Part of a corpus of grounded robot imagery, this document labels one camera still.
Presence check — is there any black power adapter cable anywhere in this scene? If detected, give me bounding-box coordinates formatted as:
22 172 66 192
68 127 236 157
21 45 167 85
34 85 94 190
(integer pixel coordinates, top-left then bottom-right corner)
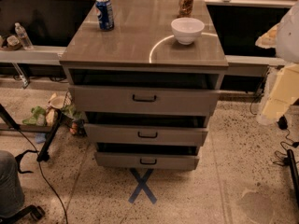
249 93 299 167

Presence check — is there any grey office chair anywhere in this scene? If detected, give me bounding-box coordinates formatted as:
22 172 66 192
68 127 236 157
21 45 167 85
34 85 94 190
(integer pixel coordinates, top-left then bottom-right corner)
0 150 45 224

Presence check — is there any green and tan trash pile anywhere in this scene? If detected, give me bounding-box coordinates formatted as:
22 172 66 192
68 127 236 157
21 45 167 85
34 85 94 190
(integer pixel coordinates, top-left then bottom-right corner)
22 91 83 135

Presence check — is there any black floor cable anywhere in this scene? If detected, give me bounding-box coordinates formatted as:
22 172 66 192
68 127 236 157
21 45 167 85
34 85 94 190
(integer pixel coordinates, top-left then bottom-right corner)
17 128 69 224

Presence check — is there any black stand leg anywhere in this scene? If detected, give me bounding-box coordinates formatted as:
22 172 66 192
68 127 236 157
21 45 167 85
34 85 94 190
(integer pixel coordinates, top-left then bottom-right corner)
36 111 63 162

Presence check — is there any blue tape cross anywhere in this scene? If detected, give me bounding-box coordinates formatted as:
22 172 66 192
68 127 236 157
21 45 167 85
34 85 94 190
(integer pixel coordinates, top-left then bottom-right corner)
129 168 157 204

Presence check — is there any blue pepsi can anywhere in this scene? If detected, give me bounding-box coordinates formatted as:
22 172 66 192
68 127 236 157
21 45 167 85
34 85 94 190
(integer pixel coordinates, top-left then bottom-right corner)
95 0 114 31

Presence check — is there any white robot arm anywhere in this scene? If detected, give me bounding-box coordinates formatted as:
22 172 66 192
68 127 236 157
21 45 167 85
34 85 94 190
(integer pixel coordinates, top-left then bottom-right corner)
256 1 299 121

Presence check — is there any white ceramic bowl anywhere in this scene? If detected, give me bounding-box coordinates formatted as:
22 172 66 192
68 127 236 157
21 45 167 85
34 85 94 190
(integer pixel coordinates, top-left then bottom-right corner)
171 18 205 45

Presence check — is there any grey drawer cabinet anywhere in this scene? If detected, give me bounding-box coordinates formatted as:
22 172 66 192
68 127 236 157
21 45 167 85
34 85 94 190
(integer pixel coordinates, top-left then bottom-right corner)
60 0 228 157

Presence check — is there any clear plastic water bottle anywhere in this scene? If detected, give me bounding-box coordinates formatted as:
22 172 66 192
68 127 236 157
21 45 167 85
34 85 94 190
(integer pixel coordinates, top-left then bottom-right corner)
15 22 34 49

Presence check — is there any top grey drawer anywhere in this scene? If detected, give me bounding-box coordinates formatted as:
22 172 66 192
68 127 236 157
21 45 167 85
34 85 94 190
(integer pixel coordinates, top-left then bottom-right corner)
69 85 220 116

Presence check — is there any brown snack jar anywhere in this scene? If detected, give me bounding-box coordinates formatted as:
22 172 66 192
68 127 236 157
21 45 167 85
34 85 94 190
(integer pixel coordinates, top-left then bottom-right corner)
178 0 193 17

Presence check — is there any bottom grey drawer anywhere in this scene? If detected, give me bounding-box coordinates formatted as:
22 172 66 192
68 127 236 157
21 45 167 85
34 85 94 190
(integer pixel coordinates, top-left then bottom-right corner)
94 152 199 170

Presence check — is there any middle grey drawer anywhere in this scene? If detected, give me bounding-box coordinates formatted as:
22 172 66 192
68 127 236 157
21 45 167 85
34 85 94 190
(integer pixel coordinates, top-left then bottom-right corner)
84 124 207 147

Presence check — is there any small brown tray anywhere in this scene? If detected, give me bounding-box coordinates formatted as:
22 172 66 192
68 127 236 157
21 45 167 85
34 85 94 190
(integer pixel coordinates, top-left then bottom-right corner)
0 35 21 51

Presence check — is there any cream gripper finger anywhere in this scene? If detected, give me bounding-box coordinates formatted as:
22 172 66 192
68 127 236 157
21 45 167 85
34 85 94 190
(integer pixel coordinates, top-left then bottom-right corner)
262 63 299 121

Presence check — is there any grey drawer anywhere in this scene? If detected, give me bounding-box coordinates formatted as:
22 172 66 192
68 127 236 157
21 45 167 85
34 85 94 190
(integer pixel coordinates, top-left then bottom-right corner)
69 85 220 116
84 124 207 147
94 152 199 170

